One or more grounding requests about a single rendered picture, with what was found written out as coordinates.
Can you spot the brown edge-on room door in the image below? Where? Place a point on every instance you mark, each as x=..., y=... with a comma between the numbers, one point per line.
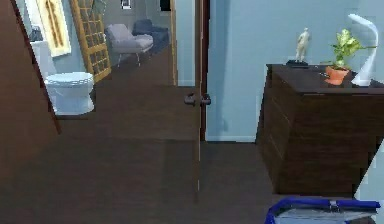
x=198, y=73

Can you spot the dark blue armchair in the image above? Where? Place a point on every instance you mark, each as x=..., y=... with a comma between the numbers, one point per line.
x=155, y=32

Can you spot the grey armchair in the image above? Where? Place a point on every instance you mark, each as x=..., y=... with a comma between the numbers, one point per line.
x=128, y=40

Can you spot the white toilet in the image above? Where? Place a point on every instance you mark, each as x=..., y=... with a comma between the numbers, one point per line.
x=70, y=91

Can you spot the wooden lattice door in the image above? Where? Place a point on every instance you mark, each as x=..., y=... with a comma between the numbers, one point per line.
x=91, y=40

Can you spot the dark brown wooden cabinet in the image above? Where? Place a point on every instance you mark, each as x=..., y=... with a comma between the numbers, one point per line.
x=320, y=133

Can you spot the white human figure statue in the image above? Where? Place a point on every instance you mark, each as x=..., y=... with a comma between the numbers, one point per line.
x=302, y=43

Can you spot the blue framed bin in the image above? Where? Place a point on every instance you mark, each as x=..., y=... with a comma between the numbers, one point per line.
x=320, y=208

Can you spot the green plant in orange pot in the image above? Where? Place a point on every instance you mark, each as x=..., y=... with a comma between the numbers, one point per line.
x=343, y=50

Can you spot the white curved desk lamp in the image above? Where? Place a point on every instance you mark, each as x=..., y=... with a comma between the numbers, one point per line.
x=366, y=50

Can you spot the small framed wall picture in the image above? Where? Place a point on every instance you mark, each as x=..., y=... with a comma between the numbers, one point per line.
x=126, y=4

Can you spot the yellow framed wall picture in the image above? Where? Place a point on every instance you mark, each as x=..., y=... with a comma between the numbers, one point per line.
x=53, y=25

